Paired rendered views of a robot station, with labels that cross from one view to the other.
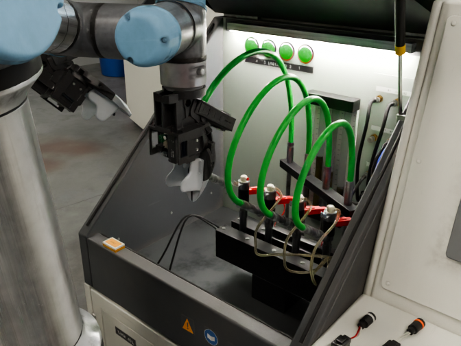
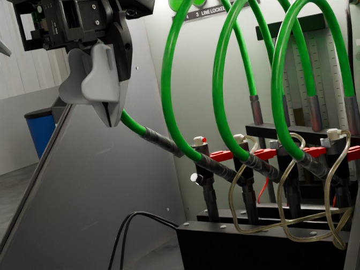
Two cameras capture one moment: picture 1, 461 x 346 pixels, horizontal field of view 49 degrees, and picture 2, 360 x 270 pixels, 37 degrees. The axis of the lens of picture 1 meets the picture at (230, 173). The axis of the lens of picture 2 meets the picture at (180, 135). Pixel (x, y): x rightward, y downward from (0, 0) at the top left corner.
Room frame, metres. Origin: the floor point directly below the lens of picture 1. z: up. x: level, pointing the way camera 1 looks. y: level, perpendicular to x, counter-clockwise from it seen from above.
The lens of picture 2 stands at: (0.22, 0.00, 1.29)
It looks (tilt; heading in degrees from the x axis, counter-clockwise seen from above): 10 degrees down; 0
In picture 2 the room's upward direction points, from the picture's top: 12 degrees counter-clockwise
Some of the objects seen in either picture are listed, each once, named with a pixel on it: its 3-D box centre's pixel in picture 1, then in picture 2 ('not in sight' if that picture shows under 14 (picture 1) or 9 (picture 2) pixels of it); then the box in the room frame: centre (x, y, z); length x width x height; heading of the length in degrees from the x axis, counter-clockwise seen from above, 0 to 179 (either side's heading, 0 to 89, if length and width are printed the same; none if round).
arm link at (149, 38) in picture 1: (145, 33); not in sight; (0.71, 0.12, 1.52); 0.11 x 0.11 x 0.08; 75
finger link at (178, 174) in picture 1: (179, 178); (82, 90); (0.81, 0.09, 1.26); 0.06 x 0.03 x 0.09; 140
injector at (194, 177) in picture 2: (240, 220); (207, 204); (1.11, -0.03, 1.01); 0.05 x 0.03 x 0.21; 140
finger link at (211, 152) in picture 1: (202, 155); (110, 41); (0.80, 0.05, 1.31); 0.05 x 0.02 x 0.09; 50
